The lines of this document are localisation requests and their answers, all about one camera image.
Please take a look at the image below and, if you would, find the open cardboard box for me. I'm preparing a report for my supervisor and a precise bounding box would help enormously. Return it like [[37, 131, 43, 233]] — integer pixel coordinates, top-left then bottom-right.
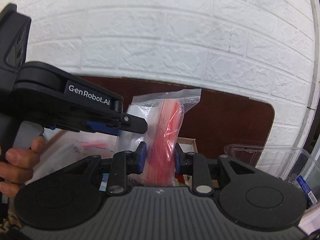
[[30, 129, 198, 188]]

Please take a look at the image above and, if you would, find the bare left hand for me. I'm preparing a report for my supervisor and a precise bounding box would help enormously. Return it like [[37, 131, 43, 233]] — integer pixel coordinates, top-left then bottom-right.
[[1, 135, 47, 198]]

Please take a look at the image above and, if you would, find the zip bag with red strips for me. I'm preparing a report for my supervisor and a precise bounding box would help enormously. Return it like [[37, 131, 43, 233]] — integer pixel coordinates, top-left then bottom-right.
[[117, 88, 201, 186]]

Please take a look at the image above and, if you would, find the clear plastic container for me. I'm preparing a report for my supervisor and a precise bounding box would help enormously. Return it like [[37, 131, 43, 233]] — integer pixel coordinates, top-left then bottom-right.
[[224, 144, 319, 205]]

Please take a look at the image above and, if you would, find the dark brown board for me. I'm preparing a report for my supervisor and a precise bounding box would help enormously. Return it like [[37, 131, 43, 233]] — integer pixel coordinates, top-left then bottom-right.
[[83, 76, 274, 159]]

